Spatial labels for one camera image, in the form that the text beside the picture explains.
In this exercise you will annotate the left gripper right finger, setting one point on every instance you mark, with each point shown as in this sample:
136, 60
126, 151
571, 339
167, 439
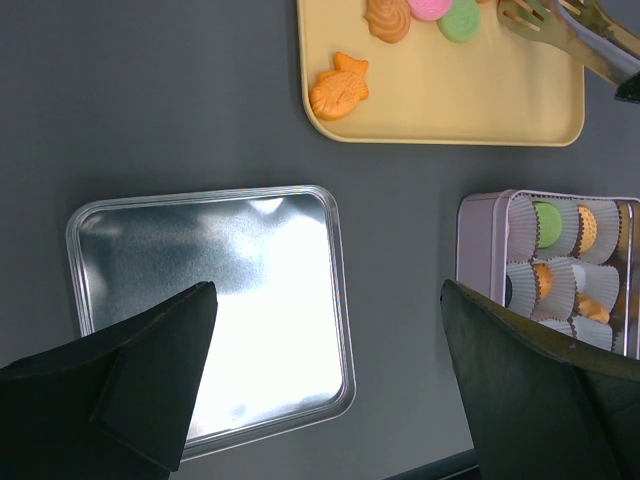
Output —
539, 404

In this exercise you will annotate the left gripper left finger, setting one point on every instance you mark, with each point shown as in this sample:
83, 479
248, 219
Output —
116, 404

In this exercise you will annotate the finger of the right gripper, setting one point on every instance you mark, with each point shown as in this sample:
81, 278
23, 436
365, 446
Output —
629, 91

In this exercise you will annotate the metal tongs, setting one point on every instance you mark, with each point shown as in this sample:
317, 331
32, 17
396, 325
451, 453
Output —
582, 29

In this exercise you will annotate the orange swirl cookie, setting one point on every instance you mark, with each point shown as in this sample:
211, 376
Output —
388, 20
592, 309
544, 277

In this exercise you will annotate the orange round cookie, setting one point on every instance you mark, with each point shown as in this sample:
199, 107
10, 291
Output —
589, 229

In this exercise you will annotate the green sandwich cookie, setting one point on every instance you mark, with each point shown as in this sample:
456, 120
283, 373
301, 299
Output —
462, 22
550, 224

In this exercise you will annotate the black sandwich cookie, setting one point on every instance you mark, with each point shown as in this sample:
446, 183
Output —
508, 291

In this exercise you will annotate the yellow tray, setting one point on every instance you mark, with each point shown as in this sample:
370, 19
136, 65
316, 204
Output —
496, 89

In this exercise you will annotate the pink cookie tin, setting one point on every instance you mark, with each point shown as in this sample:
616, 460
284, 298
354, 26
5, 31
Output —
497, 235

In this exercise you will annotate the orange fish cookie front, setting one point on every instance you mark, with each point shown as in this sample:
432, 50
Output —
338, 92

